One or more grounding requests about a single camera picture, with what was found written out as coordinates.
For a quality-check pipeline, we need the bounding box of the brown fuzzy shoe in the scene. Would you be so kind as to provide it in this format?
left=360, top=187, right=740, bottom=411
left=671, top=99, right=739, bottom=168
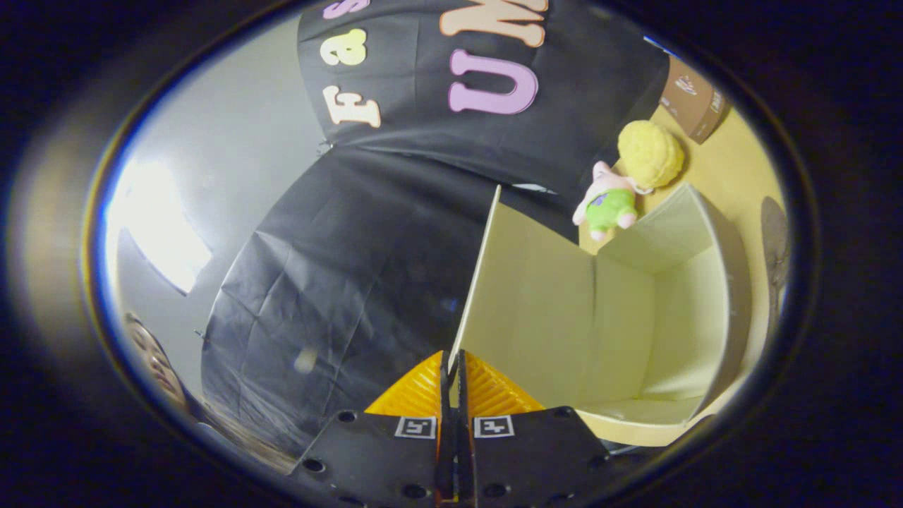
left=760, top=196, right=790, bottom=332

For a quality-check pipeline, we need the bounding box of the beige storage box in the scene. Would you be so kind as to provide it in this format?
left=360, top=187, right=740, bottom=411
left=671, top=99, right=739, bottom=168
left=450, top=183, right=753, bottom=447

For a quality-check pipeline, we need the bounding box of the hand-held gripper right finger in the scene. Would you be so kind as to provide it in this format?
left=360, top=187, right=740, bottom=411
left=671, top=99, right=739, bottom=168
left=456, top=349, right=616, bottom=508

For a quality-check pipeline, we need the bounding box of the person's head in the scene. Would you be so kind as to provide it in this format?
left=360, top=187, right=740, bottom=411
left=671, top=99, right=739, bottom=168
left=126, top=313, right=212, bottom=424

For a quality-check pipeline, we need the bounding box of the bright light panel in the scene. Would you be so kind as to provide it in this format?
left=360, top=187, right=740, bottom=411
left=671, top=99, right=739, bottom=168
left=106, top=159, right=214, bottom=294

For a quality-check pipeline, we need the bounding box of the pink star plush toy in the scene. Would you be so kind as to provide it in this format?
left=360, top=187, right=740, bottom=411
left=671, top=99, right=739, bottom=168
left=571, top=161, right=653, bottom=242

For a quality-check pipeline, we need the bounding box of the yellow round plush toy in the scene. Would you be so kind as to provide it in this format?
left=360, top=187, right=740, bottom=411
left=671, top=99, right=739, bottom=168
left=617, top=120, right=685, bottom=189

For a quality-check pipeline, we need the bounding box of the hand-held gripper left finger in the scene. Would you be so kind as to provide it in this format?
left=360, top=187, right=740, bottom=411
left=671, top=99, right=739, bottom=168
left=288, top=349, right=456, bottom=508

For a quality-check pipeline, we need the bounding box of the brown book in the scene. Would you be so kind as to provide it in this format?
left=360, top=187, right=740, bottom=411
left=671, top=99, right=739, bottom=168
left=660, top=55, right=732, bottom=145

